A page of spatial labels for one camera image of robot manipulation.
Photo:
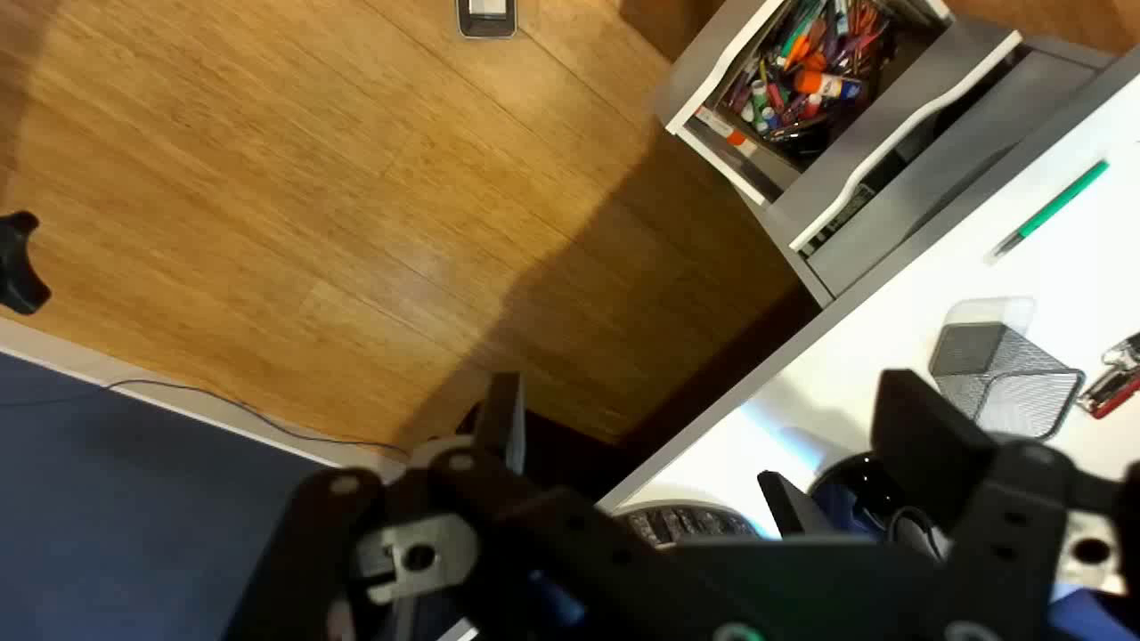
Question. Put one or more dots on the green pen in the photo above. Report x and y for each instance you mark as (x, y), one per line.
(1053, 207)

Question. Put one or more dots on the white drawer with pens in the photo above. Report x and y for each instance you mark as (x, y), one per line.
(714, 71)

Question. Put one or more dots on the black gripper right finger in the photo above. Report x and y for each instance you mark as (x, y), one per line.
(937, 451)

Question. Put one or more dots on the black power adapter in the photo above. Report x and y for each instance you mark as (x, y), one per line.
(486, 14)

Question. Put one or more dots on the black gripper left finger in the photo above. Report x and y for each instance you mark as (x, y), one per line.
(500, 425)

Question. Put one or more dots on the black chair base foot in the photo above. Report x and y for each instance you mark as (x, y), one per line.
(18, 267)

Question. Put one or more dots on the grey drawer cabinet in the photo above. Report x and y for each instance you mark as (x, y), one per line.
(930, 228)

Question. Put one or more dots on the assorted colourful pens bundle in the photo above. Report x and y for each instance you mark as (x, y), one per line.
(805, 71)

